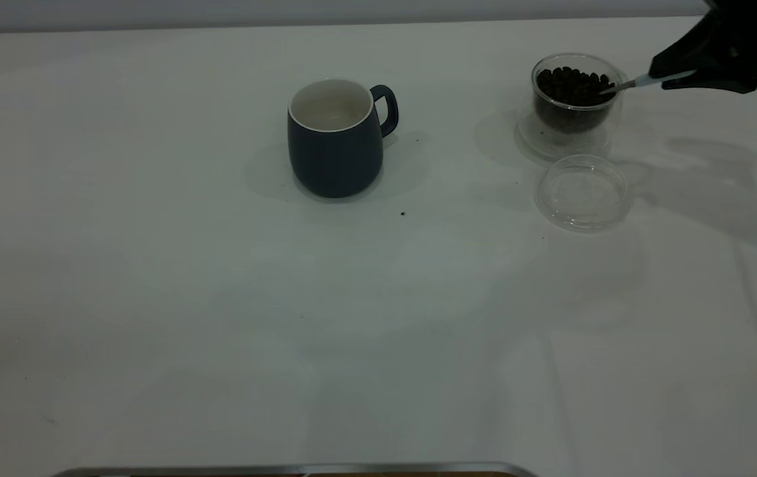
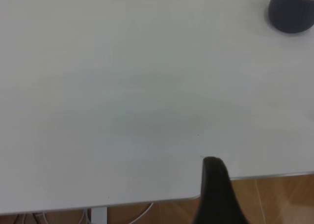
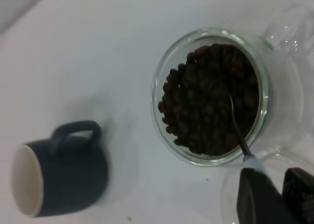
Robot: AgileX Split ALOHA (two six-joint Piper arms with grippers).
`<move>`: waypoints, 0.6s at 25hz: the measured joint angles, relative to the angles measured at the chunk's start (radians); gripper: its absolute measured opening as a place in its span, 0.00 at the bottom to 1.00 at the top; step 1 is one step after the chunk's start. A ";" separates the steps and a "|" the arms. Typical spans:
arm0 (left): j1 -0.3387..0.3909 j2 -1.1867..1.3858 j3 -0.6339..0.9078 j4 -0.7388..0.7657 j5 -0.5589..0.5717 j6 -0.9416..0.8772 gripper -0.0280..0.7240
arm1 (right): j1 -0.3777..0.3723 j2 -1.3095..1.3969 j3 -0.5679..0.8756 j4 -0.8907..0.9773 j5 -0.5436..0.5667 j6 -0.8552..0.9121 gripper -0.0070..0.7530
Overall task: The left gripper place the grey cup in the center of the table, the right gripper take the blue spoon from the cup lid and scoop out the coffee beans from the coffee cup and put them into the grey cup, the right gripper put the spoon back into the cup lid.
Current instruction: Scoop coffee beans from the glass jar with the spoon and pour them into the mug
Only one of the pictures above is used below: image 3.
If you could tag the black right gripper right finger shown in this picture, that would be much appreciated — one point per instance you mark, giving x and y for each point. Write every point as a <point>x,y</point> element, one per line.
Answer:
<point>301,199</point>

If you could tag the clear double-wall glass jar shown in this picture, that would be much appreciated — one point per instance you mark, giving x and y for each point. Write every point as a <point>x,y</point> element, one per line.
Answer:
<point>279,98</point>

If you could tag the clear round glass lid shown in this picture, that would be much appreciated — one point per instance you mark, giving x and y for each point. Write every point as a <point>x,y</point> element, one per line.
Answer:
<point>228,199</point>

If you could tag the roasted coffee beans heap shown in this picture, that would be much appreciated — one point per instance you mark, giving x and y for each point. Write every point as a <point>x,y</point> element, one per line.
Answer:
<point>201,98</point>

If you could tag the dark grey ceramic mug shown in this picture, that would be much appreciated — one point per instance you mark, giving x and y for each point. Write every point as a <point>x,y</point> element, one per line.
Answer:
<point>73,175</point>

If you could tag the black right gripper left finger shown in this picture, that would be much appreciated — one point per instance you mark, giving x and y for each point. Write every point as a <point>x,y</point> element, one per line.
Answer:
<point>257,202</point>

